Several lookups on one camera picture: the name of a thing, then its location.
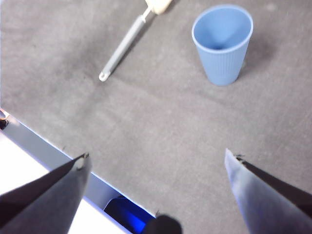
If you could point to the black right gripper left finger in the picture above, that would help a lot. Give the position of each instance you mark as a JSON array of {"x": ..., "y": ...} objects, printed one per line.
[{"x": 48, "y": 200}]

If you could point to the blue ribbed plastic cup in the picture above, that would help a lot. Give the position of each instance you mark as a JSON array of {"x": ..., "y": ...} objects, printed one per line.
[{"x": 221, "y": 65}]

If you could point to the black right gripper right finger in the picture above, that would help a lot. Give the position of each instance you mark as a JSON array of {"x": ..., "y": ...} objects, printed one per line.
[{"x": 268, "y": 202}]

